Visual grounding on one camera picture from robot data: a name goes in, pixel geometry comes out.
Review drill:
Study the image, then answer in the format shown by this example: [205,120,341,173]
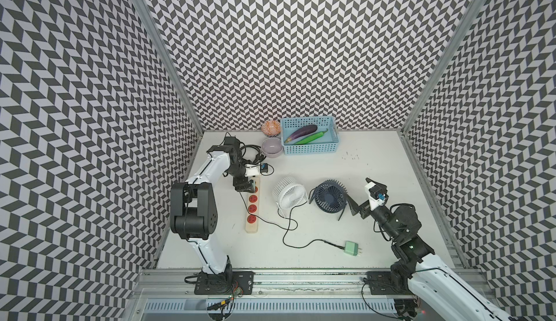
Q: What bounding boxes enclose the dark blue desk fan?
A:
[309,179,348,221]

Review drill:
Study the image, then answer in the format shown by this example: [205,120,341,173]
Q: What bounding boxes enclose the green plug white fan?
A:
[343,241,361,257]

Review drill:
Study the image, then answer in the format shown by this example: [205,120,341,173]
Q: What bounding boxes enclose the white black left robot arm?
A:
[169,136,256,284]

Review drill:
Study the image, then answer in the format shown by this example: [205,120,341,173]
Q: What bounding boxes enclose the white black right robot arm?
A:
[347,178,518,320]

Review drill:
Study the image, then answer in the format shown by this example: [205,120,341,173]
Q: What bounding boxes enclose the beige power strip red sockets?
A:
[245,176,261,234]

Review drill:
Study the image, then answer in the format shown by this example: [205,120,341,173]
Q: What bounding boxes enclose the white desk fan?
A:
[272,176,308,216]

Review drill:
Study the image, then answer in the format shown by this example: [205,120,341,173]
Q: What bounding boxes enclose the lilac plastic bowl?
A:
[261,137,283,158]

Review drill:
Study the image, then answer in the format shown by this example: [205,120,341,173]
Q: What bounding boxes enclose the orange blue patterned bowl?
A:
[261,120,282,137]

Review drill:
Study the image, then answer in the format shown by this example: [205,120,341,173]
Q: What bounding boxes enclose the light blue perforated basket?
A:
[280,116,340,155]

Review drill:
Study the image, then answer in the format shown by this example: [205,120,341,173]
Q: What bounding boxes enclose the purple toy eggplant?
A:
[285,125,318,144]

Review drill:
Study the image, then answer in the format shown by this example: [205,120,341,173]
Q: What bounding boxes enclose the green toy cucumber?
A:
[295,131,327,145]

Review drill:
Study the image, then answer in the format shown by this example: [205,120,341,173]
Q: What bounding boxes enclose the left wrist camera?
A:
[246,163,269,177]

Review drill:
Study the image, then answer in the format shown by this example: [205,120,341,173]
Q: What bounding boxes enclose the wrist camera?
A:
[246,163,269,177]
[365,180,388,207]

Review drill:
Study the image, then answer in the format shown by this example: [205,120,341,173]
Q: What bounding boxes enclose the black power strip cable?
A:
[238,143,266,167]

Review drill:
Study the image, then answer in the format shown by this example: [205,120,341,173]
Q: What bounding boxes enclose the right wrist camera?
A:
[365,180,388,207]

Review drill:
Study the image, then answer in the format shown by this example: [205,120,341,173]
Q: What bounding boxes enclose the black white fan cable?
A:
[281,201,347,250]

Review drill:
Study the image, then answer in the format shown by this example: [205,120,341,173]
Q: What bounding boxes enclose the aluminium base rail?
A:
[121,269,441,320]

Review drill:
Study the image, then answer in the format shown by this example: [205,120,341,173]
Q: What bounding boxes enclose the aluminium corner post left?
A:
[130,0,204,135]

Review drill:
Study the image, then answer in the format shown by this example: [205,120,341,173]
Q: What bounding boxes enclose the aluminium corner post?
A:
[400,0,486,135]
[130,0,204,135]

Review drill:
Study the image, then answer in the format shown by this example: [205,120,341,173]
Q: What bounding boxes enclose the aluminium corner post right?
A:
[400,0,486,135]

